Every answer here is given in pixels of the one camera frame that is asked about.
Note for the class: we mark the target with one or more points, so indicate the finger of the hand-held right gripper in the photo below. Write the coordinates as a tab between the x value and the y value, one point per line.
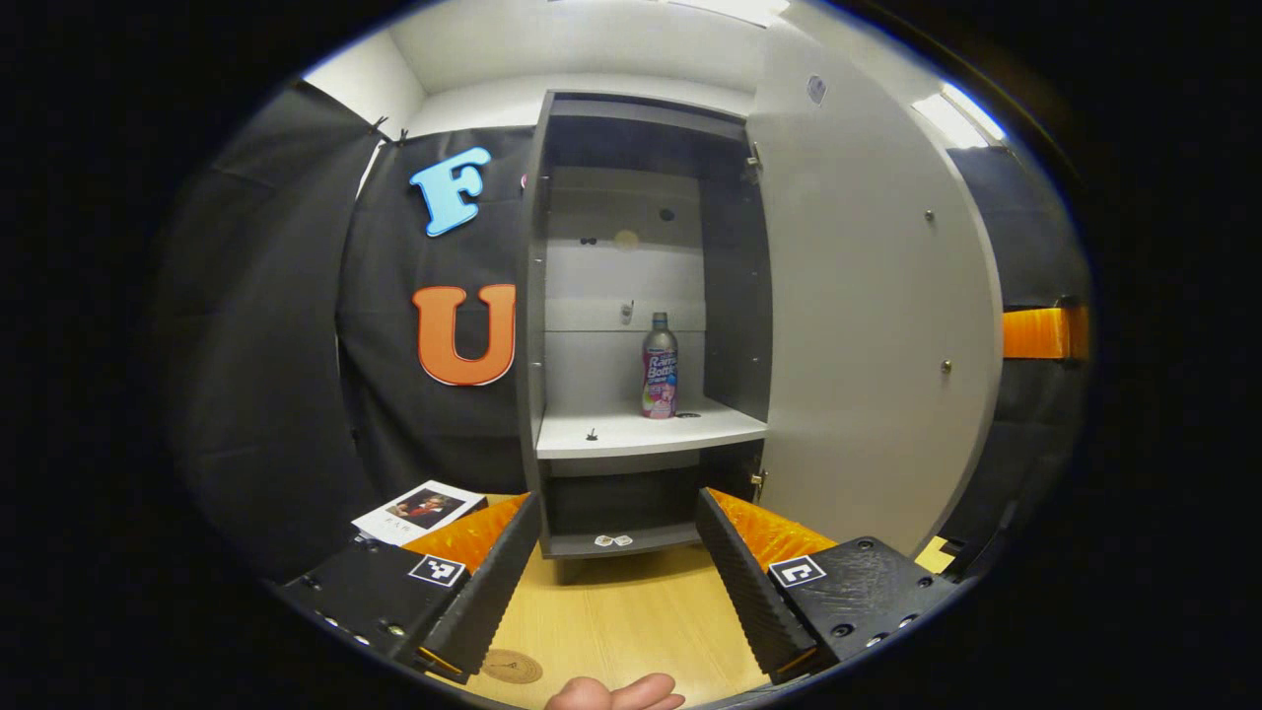
1035	333

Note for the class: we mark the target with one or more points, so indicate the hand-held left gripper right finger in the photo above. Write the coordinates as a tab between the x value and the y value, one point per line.
749	592

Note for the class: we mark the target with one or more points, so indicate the beige cabinet door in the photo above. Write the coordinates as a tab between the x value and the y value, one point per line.
868	345

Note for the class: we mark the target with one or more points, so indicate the white photo book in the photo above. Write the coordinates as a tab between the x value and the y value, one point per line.
419	510

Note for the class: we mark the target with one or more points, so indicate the black backdrop cloth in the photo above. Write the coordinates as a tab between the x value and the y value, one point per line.
256	345

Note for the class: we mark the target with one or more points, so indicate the silver bottle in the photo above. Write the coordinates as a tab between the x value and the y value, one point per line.
659	375

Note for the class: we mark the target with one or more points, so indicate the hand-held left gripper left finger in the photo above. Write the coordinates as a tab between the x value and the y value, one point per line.
493	582

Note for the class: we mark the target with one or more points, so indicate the ceiling light panel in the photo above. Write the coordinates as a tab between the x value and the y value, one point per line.
951	118
730	10

